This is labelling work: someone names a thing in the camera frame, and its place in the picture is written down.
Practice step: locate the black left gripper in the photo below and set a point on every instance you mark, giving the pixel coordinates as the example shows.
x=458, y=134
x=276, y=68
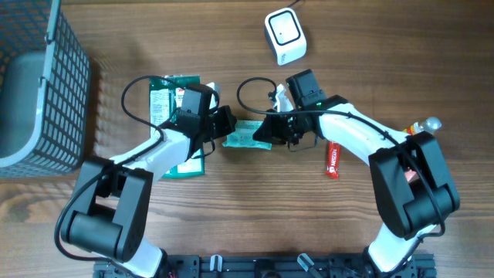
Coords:
x=227, y=119

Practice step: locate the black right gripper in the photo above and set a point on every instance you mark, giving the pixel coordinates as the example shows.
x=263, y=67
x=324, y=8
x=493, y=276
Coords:
x=272, y=133

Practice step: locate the teal snack bar wrapper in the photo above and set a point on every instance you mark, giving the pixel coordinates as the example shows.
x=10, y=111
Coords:
x=242, y=137

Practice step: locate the green 3M sponge package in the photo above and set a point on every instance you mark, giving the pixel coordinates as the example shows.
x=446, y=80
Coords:
x=165, y=97

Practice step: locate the red Nescafe coffee stick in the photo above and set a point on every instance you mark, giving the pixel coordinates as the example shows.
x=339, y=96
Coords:
x=333, y=160

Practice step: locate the yellow oil bottle silver cap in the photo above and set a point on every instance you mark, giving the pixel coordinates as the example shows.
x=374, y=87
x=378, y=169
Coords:
x=430, y=125

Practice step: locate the red white juice carton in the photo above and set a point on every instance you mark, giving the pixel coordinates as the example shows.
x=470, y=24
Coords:
x=411, y=176

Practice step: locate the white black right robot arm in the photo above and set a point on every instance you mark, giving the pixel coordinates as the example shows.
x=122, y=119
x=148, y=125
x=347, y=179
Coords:
x=413, y=187

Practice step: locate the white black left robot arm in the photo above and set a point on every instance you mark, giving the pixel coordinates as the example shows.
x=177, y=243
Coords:
x=107, y=212

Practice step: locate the white barcode scanner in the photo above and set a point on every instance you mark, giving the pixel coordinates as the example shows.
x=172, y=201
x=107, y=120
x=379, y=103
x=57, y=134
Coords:
x=285, y=36

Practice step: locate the grey plastic mesh basket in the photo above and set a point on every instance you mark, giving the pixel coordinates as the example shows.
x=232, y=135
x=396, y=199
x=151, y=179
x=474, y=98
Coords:
x=45, y=90

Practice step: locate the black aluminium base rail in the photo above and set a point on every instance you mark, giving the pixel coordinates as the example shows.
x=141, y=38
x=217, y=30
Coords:
x=335, y=265

